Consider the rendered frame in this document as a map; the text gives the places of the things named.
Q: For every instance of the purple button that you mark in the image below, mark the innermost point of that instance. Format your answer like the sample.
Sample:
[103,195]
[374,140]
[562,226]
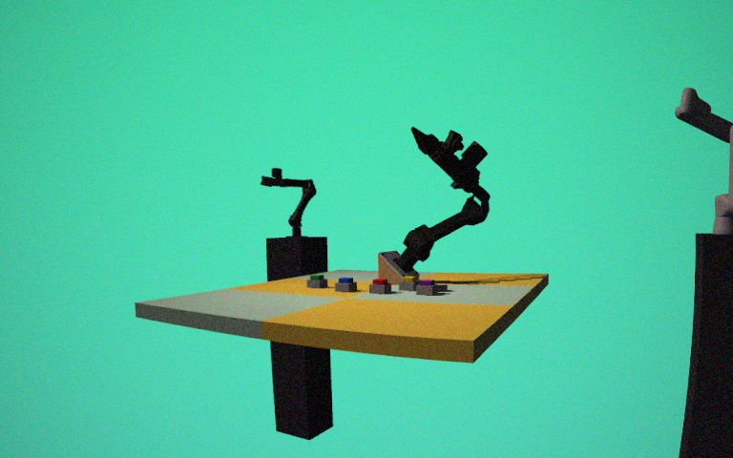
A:
[426,287]

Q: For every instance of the red button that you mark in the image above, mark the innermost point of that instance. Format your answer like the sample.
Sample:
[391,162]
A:
[379,286]

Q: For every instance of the blue button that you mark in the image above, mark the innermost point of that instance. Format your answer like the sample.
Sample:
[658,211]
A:
[346,285]

